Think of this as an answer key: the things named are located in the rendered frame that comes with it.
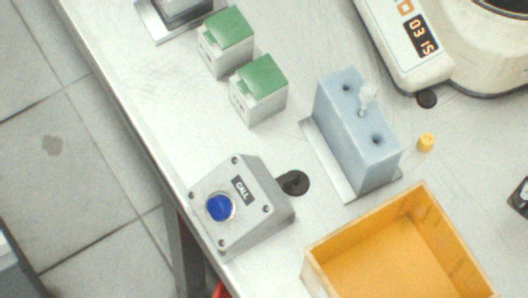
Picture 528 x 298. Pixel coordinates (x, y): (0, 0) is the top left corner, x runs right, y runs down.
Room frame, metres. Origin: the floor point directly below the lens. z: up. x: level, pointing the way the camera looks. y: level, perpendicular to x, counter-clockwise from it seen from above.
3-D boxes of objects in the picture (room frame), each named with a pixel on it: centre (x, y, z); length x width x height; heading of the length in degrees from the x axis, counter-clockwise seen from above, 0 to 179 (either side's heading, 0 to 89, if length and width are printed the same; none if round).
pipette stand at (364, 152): (0.43, -0.06, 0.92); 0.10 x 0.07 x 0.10; 35
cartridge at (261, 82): (0.47, 0.04, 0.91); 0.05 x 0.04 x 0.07; 130
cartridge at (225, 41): (0.52, 0.08, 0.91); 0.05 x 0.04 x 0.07; 130
